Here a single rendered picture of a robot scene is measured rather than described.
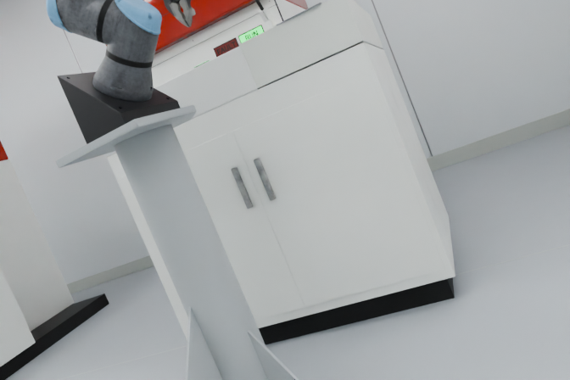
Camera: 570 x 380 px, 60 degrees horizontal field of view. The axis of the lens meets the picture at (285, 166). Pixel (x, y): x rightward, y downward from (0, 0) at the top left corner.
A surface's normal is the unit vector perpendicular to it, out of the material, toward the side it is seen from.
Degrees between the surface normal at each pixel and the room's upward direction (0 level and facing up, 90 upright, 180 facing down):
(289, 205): 90
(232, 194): 90
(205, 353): 90
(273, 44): 90
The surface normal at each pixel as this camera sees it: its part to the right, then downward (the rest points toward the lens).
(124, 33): -0.04, 0.42
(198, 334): 0.80, -0.29
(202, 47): -0.28, 0.19
